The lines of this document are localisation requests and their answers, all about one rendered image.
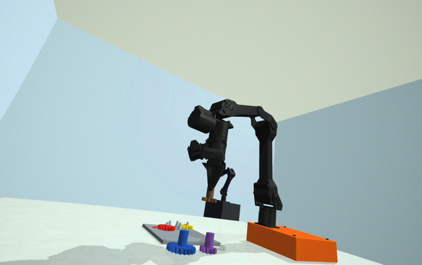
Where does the brown gear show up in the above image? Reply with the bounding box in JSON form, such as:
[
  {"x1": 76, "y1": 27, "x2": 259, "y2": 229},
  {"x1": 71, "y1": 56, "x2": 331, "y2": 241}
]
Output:
[{"x1": 202, "y1": 187, "x2": 217, "y2": 203}]

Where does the blue gear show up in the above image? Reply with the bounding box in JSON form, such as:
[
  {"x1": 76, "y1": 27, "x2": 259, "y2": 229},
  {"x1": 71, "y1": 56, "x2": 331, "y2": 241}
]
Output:
[{"x1": 166, "y1": 230, "x2": 196, "y2": 255}]

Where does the purple gear with cylindrical hub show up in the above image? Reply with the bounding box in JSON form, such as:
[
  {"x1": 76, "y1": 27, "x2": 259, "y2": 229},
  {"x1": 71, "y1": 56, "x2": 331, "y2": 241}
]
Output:
[{"x1": 199, "y1": 232, "x2": 217, "y2": 254}]

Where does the yellow gear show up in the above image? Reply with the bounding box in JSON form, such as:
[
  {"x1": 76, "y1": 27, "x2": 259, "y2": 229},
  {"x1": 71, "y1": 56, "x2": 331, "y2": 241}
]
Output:
[{"x1": 182, "y1": 224, "x2": 193, "y2": 230}]

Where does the red gear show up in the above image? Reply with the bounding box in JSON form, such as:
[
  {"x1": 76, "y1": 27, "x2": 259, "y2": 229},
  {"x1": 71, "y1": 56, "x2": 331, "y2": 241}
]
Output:
[{"x1": 158, "y1": 224, "x2": 175, "y2": 231}]

